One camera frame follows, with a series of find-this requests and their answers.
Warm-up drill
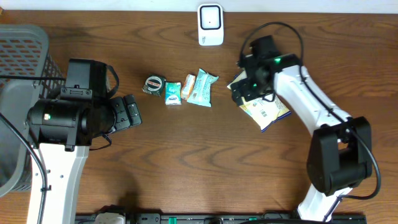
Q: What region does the yellow snack bag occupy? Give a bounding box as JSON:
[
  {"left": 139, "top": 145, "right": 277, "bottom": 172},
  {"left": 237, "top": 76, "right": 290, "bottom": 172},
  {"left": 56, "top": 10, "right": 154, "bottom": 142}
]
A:
[{"left": 226, "top": 70, "right": 292, "bottom": 133}]

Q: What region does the round green tape measure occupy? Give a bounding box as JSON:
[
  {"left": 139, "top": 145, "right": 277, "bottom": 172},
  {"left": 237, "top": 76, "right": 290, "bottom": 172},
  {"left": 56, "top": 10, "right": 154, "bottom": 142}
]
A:
[{"left": 142, "top": 75, "right": 166, "bottom": 96}]

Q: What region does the small teal tissue pack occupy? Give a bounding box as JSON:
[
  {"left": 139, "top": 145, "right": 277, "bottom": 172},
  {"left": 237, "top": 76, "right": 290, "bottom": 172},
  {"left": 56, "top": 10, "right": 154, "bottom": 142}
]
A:
[{"left": 165, "top": 82, "right": 182, "bottom": 105}]

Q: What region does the teal snack packet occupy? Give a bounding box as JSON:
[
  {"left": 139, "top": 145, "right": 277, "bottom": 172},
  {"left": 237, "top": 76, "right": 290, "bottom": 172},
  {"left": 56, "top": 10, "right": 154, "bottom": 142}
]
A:
[{"left": 187, "top": 68, "right": 219, "bottom": 107}]

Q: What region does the orange snack packet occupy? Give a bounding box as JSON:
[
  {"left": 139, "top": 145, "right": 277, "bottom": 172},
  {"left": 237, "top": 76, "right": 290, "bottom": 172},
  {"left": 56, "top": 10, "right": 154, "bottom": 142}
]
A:
[{"left": 181, "top": 74, "right": 196, "bottom": 100}]

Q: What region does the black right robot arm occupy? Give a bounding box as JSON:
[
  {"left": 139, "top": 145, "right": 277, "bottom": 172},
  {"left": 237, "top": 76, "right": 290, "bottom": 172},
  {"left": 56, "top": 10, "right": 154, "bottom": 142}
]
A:
[{"left": 229, "top": 35, "right": 373, "bottom": 222}]

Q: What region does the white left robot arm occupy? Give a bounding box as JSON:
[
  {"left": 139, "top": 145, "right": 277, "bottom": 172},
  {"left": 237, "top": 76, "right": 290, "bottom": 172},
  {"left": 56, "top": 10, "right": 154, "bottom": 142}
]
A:
[{"left": 27, "top": 58, "right": 142, "bottom": 223}]

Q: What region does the white barcode scanner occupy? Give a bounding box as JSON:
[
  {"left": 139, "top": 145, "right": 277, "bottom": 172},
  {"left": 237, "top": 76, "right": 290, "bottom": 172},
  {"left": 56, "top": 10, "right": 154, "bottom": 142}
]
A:
[{"left": 197, "top": 3, "right": 224, "bottom": 46}]

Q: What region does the grey plastic basket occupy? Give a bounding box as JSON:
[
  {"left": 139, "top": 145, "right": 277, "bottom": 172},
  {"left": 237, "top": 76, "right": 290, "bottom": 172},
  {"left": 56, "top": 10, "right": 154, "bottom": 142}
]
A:
[{"left": 1, "top": 24, "right": 64, "bottom": 195}]

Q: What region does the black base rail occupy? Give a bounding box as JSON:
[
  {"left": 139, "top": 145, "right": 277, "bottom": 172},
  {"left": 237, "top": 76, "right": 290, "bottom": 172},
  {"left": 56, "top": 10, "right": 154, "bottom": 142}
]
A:
[{"left": 74, "top": 212, "right": 368, "bottom": 224}]

